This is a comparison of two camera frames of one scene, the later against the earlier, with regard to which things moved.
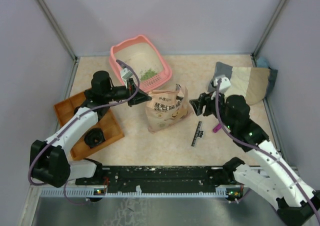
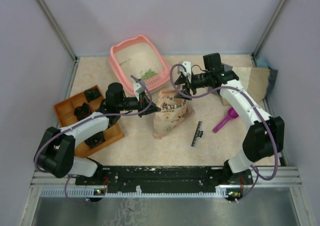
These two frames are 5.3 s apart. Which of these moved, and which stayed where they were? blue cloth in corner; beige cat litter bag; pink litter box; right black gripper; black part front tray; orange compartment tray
Moved: right black gripper; beige cat litter bag
Stayed: blue cloth in corner; black part front tray; pink litter box; orange compartment tray
